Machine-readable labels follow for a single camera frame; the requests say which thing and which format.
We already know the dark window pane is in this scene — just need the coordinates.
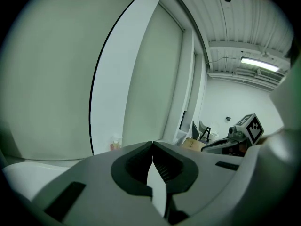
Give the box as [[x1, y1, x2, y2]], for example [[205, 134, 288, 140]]
[[179, 111, 188, 131]]

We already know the long ceiling light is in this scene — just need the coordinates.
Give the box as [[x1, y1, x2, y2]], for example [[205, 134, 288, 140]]
[[240, 56, 280, 73]]

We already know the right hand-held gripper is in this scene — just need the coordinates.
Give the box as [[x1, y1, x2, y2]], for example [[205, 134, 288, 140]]
[[200, 113, 264, 153]]

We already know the plain brown cardboard box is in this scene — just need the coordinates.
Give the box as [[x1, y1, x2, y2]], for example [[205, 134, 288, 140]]
[[181, 137, 209, 152]]

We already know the medium grey roller blind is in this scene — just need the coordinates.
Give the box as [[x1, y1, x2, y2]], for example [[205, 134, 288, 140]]
[[122, 3, 184, 148]]

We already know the narrow grey roller blind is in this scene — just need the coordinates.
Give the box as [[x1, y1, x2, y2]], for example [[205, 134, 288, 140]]
[[187, 52, 197, 114]]

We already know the pink pump soap bottle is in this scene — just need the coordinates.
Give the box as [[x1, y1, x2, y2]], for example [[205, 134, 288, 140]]
[[109, 135, 123, 152]]

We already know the wide grey roller blind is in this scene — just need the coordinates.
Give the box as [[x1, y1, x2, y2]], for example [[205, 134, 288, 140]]
[[0, 0, 144, 161]]

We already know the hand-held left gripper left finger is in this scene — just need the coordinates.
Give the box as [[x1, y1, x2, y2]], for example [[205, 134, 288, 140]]
[[32, 141, 170, 226]]

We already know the ceiling air vent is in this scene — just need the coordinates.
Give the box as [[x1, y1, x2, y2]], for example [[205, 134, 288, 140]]
[[256, 68, 284, 81]]

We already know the grey chair with black legs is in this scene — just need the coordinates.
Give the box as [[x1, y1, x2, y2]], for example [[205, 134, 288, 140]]
[[198, 120, 214, 142]]

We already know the person's right forearm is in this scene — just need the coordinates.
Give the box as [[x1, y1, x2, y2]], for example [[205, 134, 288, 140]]
[[258, 129, 285, 143]]

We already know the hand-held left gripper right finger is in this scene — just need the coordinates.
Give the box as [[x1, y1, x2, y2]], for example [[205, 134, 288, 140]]
[[152, 141, 246, 225]]

